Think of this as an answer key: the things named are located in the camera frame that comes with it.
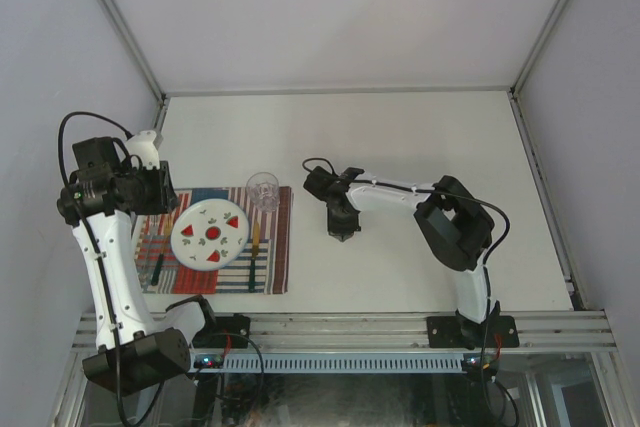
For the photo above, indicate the clear drinking glass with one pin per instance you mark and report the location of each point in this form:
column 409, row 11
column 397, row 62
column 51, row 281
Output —
column 263, row 191

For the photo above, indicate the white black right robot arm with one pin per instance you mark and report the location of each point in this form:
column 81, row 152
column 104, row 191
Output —
column 455, row 225

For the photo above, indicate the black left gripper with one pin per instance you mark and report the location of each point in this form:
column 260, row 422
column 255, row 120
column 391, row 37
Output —
column 165, row 199

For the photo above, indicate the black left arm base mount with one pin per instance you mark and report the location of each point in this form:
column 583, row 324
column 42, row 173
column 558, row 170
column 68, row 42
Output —
column 226, row 331

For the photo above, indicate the aluminium front rail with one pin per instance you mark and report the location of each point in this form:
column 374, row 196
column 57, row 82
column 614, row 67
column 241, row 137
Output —
column 538, row 332

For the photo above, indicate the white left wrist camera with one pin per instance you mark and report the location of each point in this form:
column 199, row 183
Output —
column 144, row 147

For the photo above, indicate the grey slotted cable duct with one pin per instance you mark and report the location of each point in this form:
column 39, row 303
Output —
column 332, row 363

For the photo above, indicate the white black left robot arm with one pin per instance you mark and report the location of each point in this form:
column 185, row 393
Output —
column 135, row 351

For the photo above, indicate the white watermelon pattern plate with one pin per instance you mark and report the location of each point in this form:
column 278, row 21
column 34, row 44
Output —
column 210, row 234

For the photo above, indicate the gold fork green handle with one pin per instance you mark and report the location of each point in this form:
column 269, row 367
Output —
column 168, row 226

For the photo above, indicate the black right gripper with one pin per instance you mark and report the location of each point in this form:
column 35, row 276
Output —
column 343, row 231

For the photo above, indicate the gold knife green handle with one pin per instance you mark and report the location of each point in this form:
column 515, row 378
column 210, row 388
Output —
column 255, row 250

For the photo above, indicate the striped patchwork placemat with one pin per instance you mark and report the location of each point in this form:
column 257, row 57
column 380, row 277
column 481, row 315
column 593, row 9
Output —
column 272, row 262

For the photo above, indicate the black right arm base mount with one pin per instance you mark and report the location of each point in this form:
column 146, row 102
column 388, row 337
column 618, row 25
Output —
column 457, row 332

